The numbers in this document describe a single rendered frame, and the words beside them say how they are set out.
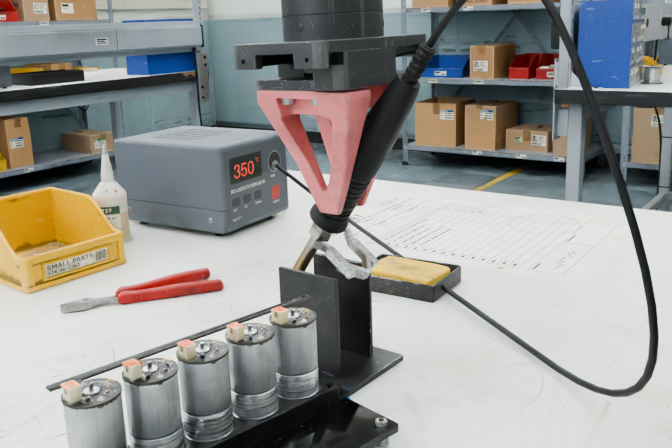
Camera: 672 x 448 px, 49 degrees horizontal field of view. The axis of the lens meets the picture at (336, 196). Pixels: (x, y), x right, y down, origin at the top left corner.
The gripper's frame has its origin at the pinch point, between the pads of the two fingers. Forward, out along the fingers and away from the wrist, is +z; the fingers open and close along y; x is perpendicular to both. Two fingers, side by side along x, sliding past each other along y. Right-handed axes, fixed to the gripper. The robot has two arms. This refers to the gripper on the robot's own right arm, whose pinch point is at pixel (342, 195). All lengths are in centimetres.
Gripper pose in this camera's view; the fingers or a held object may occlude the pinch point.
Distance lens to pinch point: 44.0
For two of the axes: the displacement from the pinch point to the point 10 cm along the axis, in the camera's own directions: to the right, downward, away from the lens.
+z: 0.5, 9.7, 2.2
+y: -6.2, 2.1, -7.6
